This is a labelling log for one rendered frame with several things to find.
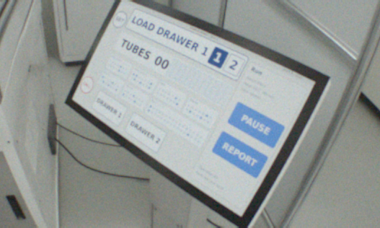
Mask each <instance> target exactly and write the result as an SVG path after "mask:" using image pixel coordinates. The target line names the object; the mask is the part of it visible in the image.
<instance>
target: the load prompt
mask: <svg viewBox="0 0 380 228"><path fill-rule="evenodd" d="M125 28H126V29H127V30H130V31H131V32H134V33H137V34H139V35H141V36H143V37H145V38H148V39H149V40H152V41H154V42H155V43H158V44H160V45H162V46H164V47H165V48H168V49H170V50H171V51H174V52H175V53H179V54H180V55H182V56H185V57H187V58H189V59H191V60H193V61H195V62H197V63H199V64H201V65H203V66H205V67H208V68H210V69H212V70H214V71H216V72H218V73H220V74H223V75H224V76H227V77H228V78H230V79H233V80H234V81H236V82H238V79H239V77H240V76H241V74H242V72H243V70H244V67H245V66H246V65H247V62H248V60H249V59H250V57H249V56H247V55H245V54H243V53H240V52H239V51H236V50H234V49H232V48H229V47H227V46H225V45H222V44H220V43H217V42H215V41H213V40H210V39H208V38H205V37H203V36H202V35H199V34H197V33H195V32H192V31H190V30H187V29H185V28H184V27H180V26H179V25H176V24H174V23H172V22H170V21H167V20H165V19H161V18H159V17H156V16H154V15H152V14H149V13H148V12H145V11H141V10H140V9H137V8H134V10H133V12H132V14H131V16H130V18H129V19H128V21H127V23H126V25H125Z"/></svg>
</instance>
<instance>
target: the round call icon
mask: <svg viewBox="0 0 380 228"><path fill-rule="evenodd" d="M96 81H97V80H96V79H94V78H92V77H91V76H90V75H88V74H87V73H85V74H84V76H83V78H82V81H81V83H80V85H79V87H78V90H79V91H81V92H83V93H84V94H85V95H86V96H87V97H88V96H89V95H90V93H91V91H92V89H93V87H94V85H95V83H96Z"/></svg>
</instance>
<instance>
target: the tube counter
mask: <svg viewBox="0 0 380 228"><path fill-rule="evenodd" d="M150 69H152V70H154V71H156V72H158V73H160V74H161V75H163V76H165V77H167V78H169V79H171V80H172V81H174V82H177V83H178V84H181V85H182V86H184V87H186V88H188V89H189V90H190V91H192V92H194V93H195V94H197V95H200V96H201V97H204V98H206V99H207V100H210V101H211V102H213V103H215V104H217V105H219V106H221V107H222V108H224V106H225V104H226V102H227V100H228V98H229V96H230V95H231V93H232V91H233V89H234V87H233V86H231V85H229V84H228V83H226V82H224V81H222V80H220V79H218V78H216V77H214V76H212V75H210V74H208V73H206V72H204V71H201V70H200V69H197V68H195V67H194V66H191V65H190V64H188V63H185V62H184V61H181V60H180V59H178V58H175V57H173V56H171V55H169V54H167V53H165V52H163V51H161V50H159V52H158V53H157V55H156V58H155V59H154V62H153V64H152V65H151V68H150Z"/></svg>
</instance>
